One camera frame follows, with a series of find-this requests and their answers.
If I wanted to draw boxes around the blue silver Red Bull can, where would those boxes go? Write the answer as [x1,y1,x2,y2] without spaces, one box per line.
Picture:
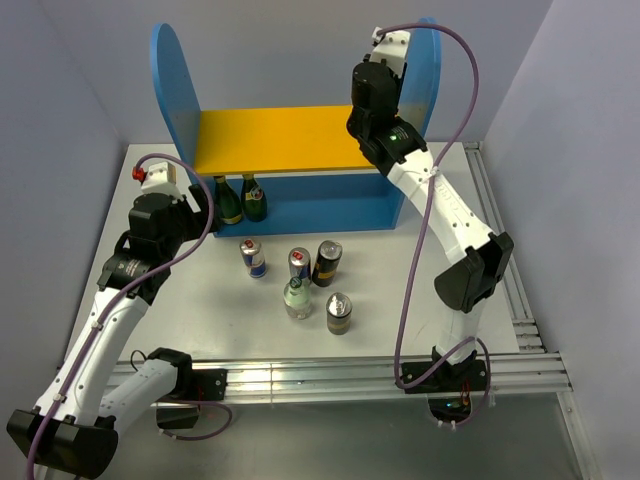
[239,238,267,278]

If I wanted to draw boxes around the clear bottle green cap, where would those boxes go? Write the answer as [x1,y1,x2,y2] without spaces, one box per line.
[283,277,311,319]

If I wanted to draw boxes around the black yellow can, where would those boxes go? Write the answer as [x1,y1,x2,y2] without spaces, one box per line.
[312,240,343,287]

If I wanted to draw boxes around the black gold can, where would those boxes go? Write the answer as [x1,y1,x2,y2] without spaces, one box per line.
[326,292,353,335]

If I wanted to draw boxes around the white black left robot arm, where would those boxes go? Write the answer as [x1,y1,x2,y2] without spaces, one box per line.
[7,185,217,479]

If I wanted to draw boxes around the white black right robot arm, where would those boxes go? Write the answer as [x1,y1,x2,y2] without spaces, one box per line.
[347,53,514,390]

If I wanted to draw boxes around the blue and yellow shelf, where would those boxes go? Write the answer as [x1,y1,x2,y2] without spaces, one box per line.
[150,17,443,239]

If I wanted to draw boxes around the dark green glass bottle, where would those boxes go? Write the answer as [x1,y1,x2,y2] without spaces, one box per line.
[214,176,243,225]

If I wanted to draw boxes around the green Perrier bottle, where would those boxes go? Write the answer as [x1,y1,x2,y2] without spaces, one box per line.
[241,174,268,222]

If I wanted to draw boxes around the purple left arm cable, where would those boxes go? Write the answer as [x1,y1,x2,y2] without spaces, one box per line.
[25,152,234,480]

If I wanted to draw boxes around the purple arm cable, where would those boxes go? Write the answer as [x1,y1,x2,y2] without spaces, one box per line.
[375,20,493,431]
[25,152,234,480]

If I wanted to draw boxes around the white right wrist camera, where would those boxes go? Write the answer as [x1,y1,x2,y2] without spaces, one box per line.
[371,27,411,69]

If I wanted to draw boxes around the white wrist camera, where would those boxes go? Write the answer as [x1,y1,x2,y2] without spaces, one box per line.
[132,162,181,199]
[371,27,411,69]

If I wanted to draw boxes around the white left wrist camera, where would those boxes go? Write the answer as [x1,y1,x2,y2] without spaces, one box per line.
[132,162,181,199]

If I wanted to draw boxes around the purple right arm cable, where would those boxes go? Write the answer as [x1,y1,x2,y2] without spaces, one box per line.
[375,20,493,431]

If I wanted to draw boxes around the aluminium rail frame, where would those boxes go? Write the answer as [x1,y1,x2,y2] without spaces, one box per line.
[24,142,601,480]

